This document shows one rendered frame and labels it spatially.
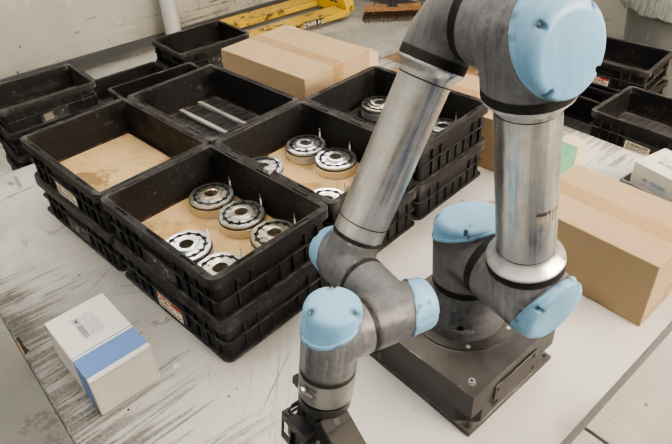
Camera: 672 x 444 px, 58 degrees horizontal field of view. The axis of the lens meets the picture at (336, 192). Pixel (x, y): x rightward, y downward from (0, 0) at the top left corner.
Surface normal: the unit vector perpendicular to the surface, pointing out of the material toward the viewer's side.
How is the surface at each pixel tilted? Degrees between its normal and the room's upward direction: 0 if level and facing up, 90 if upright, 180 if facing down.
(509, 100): 96
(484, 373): 2
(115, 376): 90
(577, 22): 82
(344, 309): 8
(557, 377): 0
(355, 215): 63
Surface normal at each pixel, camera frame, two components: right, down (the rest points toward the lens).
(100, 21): 0.66, 0.41
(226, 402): -0.04, -0.82
